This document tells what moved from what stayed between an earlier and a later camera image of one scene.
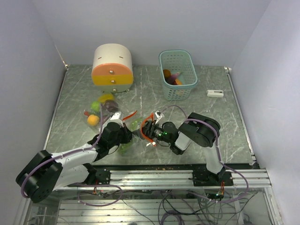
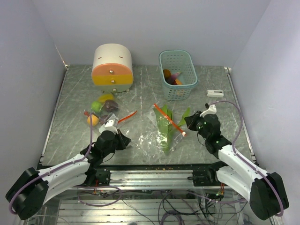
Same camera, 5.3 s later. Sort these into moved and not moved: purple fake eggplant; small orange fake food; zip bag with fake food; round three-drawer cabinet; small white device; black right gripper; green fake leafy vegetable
Moved: black right gripper; zip bag with fake food; green fake leafy vegetable
Not moved: small white device; round three-drawer cabinet; purple fake eggplant; small orange fake food
